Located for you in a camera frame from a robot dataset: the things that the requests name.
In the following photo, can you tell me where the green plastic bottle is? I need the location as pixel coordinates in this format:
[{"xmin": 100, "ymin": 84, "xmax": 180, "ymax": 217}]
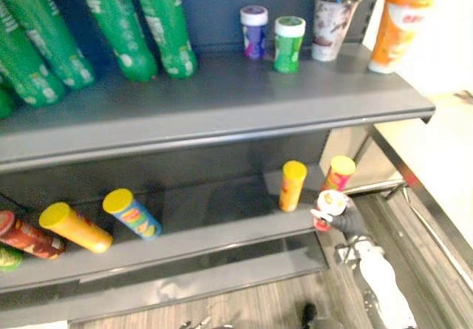
[
  {"xmin": 0, "ymin": 84, "xmax": 16, "ymax": 120},
  {"xmin": 129, "ymin": 0, "xmax": 199, "ymax": 80},
  {"xmin": 0, "ymin": 0, "xmax": 67, "ymax": 107},
  {"xmin": 73, "ymin": 0, "xmax": 159, "ymax": 83},
  {"xmin": 0, "ymin": 0, "xmax": 96, "ymax": 90}
]

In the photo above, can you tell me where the dark red chips can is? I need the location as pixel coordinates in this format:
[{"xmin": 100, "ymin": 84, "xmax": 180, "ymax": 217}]
[{"xmin": 0, "ymin": 209, "xmax": 67, "ymax": 260}]

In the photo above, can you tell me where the brown drink cup black lid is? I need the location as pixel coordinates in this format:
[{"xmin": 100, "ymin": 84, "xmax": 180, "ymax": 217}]
[{"xmin": 310, "ymin": 0, "xmax": 364, "ymax": 63}]

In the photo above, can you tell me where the blue-grey shelf back panel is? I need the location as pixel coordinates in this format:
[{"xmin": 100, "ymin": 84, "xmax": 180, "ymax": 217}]
[{"xmin": 47, "ymin": 0, "xmax": 385, "ymax": 55}]

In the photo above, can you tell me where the orange drink cup orange lid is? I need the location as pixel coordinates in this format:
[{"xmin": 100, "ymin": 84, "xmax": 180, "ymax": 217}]
[{"xmin": 368, "ymin": 0, "xmax": 437, "ymax": 75}]

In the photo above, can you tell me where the green gum jar white lid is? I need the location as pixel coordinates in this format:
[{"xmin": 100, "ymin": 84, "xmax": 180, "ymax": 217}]
[{"xmin": 273, "ymin": 16, "xmax": 307, "ymax": 74}]

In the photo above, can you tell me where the red chips can white lid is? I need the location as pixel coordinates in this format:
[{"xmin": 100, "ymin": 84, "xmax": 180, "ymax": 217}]
[{"xmin": 313, "ymin": 189, "xmax": 350, "ymax": 234}]

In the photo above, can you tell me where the beige shelf end panel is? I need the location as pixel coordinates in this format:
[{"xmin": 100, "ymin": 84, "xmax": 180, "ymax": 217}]
[{"xmin": 320, "ymin": 124, "xmax": 404, "ymax": 194}]

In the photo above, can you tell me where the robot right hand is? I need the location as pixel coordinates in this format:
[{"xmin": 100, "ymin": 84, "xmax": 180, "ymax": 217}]
[{"xmin": 311, "ymin": 197, "xmax": 368, "ymax": 240}]

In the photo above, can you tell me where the blue chips can yellow lid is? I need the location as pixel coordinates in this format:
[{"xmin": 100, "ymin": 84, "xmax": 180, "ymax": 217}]
[{"xmin": 102, "ymin": 188, "xmax": 163, "ymax": 241}]

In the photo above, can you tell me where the purple gum jar white lid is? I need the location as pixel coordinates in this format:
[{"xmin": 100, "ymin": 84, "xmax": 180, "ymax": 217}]
[{"xmin": 239, "ymin": 5, "xmax": 269, "ymax": 60}]

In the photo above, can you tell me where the orange chips can yellow lid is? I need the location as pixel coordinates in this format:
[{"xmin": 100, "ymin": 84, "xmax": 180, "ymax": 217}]
[
  {"xmin": 38, "ymin": 201, "xmax": 114, "ymax": 254},
  {"xmin": 278, "ymin": 160, "xmax": 308, "ymax": 213}
]

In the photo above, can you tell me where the green chips can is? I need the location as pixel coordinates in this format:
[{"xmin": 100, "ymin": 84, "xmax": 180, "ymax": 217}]
[{"xmin": 0, "ymin": 245, "xmax": 24, "ymax": 273}]

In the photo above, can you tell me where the grey metal shelf board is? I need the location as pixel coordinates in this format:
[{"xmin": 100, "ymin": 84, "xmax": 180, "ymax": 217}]
[
  {"xmin": 0, "ymin": 162, "xmax": 333, "ymax": 295},
  {"xmin": 0, "ymin": 42, "xmax": 437, "ymax": 173}
]

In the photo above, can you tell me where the pink chips can yellow lid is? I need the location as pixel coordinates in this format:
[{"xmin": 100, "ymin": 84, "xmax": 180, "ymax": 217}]
[{"xmin": 320, "ymin": 155, "xmax": 357, "ymax": 194}]

